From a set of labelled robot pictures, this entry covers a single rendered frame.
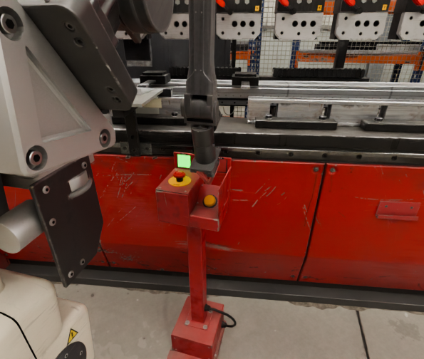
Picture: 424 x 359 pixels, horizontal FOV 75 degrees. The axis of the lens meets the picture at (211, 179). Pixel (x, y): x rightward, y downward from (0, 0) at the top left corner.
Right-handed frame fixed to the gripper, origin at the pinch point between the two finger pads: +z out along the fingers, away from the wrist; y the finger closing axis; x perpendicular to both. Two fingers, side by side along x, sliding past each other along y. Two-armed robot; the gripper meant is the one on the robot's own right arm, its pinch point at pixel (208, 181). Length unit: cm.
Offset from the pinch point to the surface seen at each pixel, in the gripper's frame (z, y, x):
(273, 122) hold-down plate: -0.2, 35.9, -15.9
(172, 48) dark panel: -9, 90, 44
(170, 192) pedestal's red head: 1.3, -5.1, 10.4
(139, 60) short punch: -20, 40, 37
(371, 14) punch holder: -31, 53, -43
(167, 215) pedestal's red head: 9.3, -7.5, 11.9
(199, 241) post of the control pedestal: 23.2, -5.9, 3.5
